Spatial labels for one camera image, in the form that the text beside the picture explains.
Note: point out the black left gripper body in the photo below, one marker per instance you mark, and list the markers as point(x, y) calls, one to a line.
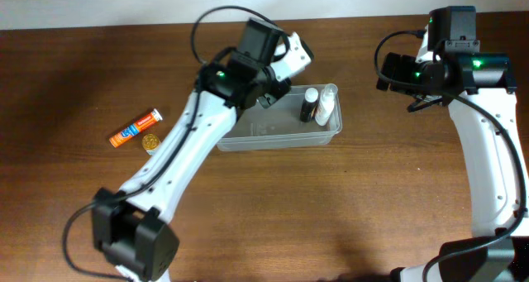
point(271, 87)

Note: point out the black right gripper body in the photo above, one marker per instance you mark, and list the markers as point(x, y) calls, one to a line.
point(407, 69)

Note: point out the dark brown syrup bottle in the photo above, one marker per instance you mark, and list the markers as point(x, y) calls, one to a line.
point(309, 103)

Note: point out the white calamine lotion bottle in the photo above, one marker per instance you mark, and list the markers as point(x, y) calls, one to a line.
point(326, 104)

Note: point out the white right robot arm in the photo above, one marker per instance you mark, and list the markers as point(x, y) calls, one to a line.
point(479, 91)

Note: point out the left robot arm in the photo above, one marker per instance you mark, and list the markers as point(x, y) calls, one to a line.
point(131, 226)

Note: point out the clear plastic container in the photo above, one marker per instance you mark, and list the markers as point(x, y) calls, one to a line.
point(279, 126)

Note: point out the gold lid balm jar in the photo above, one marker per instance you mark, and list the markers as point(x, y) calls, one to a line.
point(150, 143)

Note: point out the orange vitamin tablet tube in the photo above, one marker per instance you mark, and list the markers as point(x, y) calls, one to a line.
point(135, 128)

